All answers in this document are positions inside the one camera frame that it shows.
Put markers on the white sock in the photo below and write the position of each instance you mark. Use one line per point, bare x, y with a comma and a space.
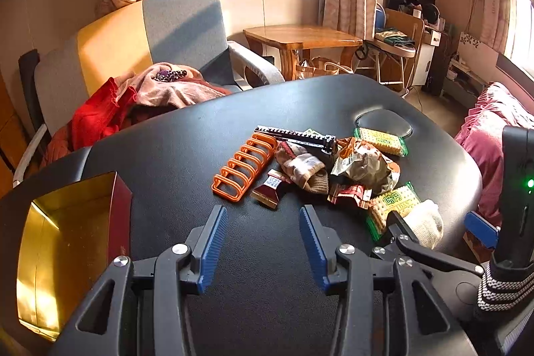
425, 222

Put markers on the woven basket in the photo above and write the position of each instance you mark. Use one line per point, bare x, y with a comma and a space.
323, 68

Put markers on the small red snack packet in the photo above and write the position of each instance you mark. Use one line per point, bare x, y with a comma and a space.
350, 193

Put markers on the grey yellow armchair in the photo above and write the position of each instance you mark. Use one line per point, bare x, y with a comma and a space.
179, 22

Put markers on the crumpled snack bag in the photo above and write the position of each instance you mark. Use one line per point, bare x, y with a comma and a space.
363, 168

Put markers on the side window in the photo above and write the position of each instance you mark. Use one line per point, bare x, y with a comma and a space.
521, 18

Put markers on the red box with gold inside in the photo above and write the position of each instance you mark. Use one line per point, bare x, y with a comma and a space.
62, 239

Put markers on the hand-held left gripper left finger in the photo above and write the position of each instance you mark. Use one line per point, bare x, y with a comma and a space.
212, 251

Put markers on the orange plastic rack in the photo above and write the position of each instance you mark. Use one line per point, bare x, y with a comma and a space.
225, 189

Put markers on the wooden side table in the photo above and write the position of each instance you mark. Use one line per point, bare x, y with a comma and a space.
300, 35

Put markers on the long studded toy brick bar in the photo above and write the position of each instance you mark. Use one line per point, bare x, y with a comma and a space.
300, 138

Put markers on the brown patterned sock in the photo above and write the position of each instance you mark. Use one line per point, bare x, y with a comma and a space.
306, 172

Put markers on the pink bedding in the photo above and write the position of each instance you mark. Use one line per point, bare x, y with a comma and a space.
484, 122

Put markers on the green cracker packet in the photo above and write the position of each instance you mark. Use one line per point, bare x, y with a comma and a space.
379, 139
388, 206

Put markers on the dark beaded item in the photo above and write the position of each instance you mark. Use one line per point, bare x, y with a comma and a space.
169, 74

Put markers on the low cluttered shelf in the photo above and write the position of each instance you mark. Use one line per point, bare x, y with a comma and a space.
463, 76

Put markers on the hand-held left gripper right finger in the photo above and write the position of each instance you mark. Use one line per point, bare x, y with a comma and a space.
313, 247

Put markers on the red garment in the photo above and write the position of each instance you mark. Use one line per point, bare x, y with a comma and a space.
96, 114

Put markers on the red brown candy wrapper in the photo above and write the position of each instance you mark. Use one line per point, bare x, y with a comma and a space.
271, 189

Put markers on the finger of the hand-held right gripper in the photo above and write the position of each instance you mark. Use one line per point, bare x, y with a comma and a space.
479, 226
396, 226

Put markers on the white cabinet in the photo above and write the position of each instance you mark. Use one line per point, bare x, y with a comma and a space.
427, 55

